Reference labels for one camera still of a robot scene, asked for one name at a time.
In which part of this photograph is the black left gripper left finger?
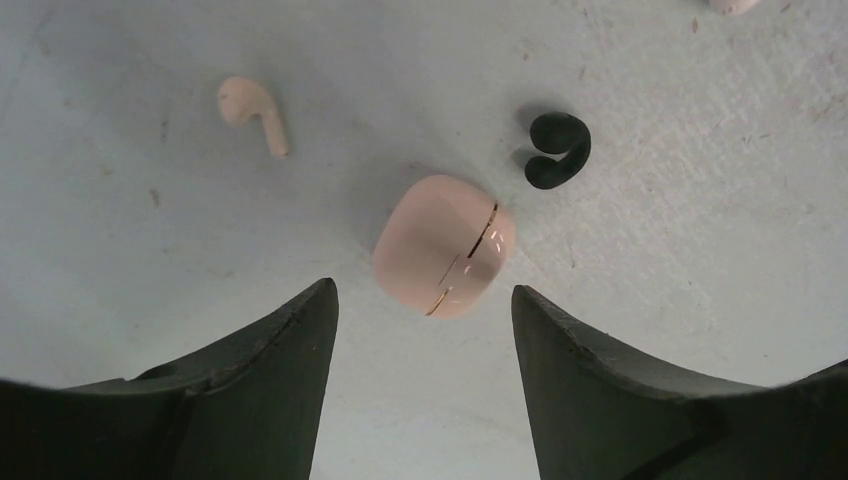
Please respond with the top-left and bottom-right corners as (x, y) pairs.
(1, 278), (339, 479)

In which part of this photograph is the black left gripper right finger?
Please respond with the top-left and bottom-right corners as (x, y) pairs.
(511, 285), (847, 479)

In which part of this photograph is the pink square earbud case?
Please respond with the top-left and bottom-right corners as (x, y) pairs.
(373, 175), (516, 319)

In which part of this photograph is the black clip earbud near left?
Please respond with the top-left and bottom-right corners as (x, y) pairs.
(524, 112), (591, 190)

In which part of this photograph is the white clip earbud left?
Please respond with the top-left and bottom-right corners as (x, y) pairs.
(708, 0), (760, 16)

